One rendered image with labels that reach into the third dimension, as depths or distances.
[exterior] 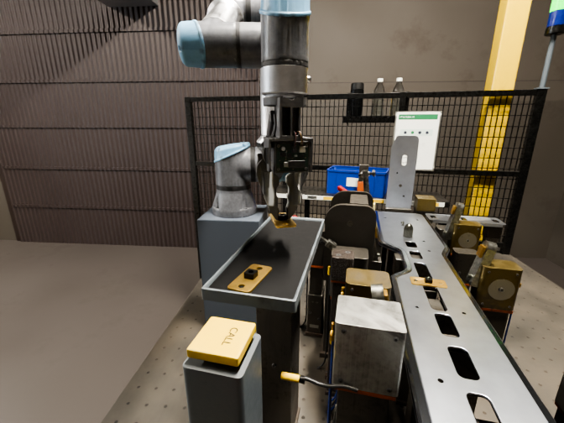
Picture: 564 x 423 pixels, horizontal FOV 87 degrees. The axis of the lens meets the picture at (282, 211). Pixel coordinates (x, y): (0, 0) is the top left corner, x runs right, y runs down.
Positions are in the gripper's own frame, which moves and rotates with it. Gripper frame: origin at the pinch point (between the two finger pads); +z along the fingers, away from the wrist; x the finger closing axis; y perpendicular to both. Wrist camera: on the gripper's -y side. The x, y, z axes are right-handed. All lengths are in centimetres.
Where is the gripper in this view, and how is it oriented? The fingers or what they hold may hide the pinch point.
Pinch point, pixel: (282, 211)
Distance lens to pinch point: 56.5
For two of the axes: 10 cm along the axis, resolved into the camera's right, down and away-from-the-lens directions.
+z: 0.0, 9.6, 2.8
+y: 1.9, 2.8, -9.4
